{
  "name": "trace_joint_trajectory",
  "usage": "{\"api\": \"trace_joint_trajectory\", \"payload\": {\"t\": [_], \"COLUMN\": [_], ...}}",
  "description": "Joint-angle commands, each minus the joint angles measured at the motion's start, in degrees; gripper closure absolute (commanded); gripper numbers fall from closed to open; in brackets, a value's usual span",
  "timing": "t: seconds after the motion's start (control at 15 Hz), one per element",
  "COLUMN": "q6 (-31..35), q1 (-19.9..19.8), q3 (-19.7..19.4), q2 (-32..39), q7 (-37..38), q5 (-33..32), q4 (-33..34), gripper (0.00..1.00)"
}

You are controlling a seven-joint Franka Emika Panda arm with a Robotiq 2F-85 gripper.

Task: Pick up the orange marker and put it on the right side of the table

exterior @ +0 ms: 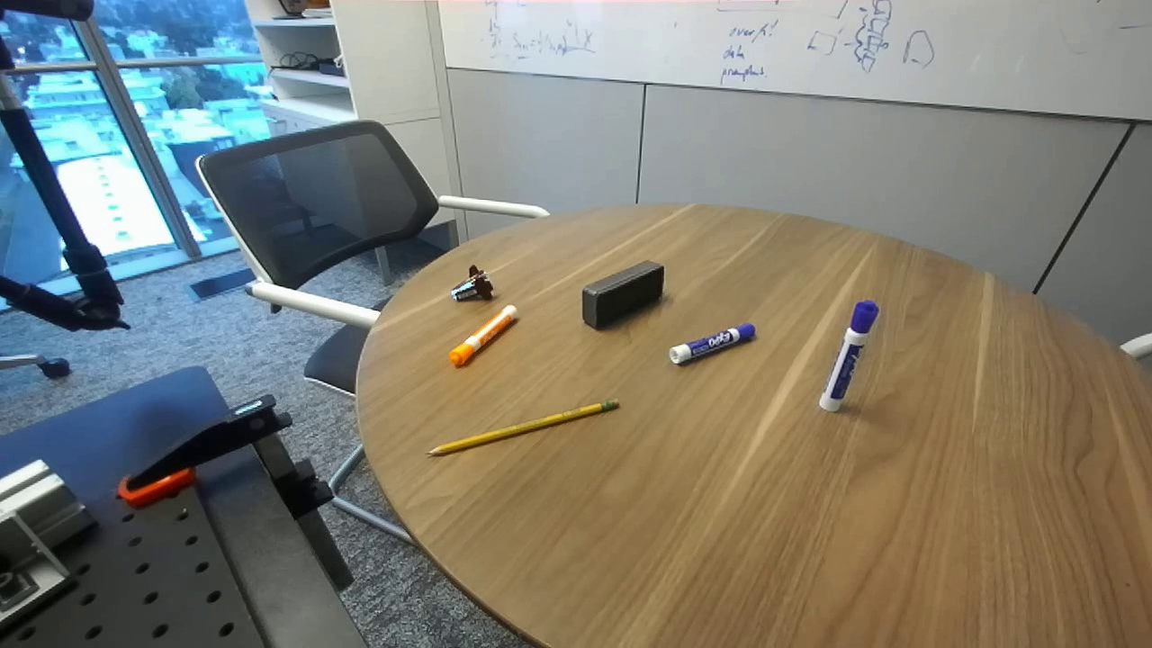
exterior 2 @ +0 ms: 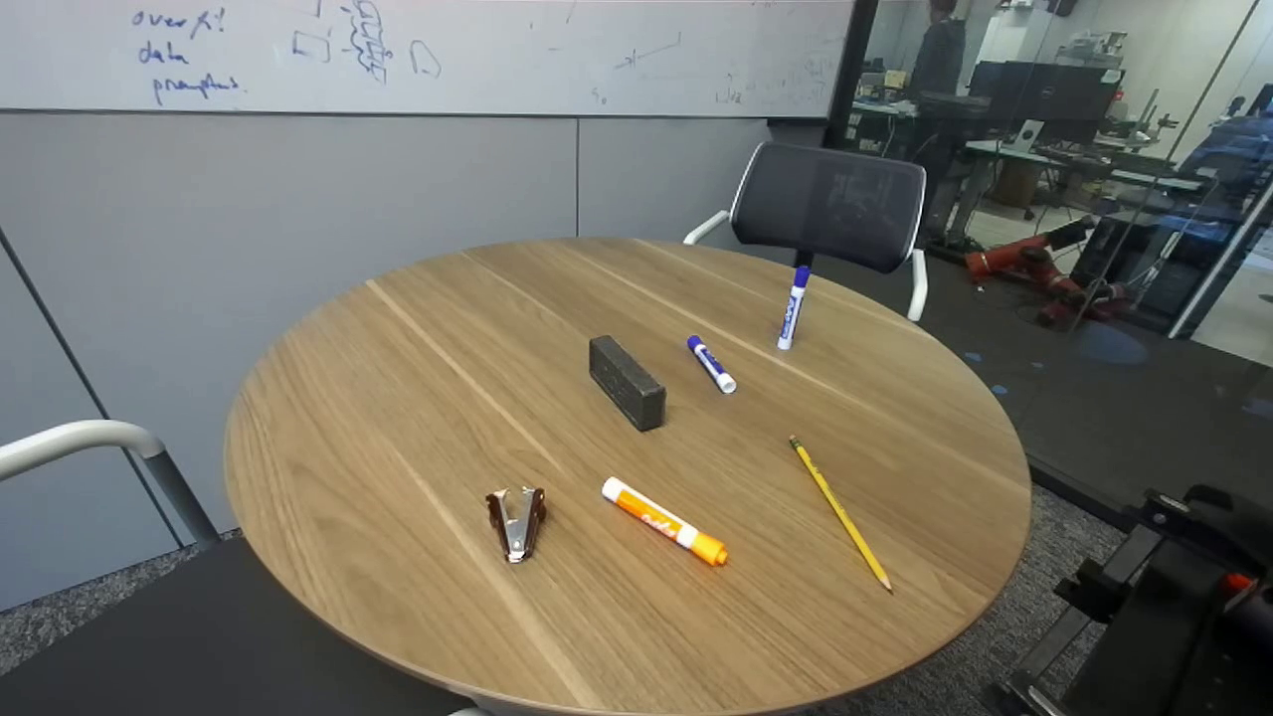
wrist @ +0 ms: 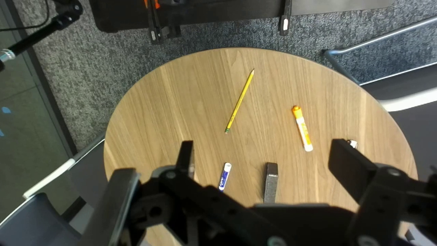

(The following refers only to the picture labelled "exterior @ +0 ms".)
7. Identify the chair caster leg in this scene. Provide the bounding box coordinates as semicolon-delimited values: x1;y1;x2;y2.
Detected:
0;353;72;380

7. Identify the black binder clip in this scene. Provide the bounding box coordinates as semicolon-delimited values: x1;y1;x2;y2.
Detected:
450;265;495;303

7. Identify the white shelf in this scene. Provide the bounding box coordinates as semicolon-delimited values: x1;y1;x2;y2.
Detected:
244;0;462;243

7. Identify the purple marker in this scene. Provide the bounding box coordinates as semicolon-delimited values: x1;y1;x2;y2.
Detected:
818;300;880;413

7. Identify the blue marker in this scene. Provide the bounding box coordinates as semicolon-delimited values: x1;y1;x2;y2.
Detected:
668;323;757;365

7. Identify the black clamp with orange tip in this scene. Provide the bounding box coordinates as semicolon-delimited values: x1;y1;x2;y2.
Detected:
117;395;354;592

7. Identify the orange marker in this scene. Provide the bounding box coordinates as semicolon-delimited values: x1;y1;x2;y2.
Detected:
448;304;519;368

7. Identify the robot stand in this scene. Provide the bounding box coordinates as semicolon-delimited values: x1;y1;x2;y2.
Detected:
0;365;368;648

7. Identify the yellow pencil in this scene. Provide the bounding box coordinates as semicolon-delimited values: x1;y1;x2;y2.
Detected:
427;400;620;457

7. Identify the grey aluminium bracket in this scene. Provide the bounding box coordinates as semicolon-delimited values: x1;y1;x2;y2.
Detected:
0;460;97;629

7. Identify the window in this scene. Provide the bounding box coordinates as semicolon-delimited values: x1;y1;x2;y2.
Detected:
0;0;275;311

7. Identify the whiteboard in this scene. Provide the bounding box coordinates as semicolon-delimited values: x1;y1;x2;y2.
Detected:
436;0;1152;122

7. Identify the black mesh office chair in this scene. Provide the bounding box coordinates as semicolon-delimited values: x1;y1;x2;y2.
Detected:
195;120;551;546

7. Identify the black whiteboard eraser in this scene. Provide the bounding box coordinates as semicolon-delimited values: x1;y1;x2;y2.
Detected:
581;260;666;330

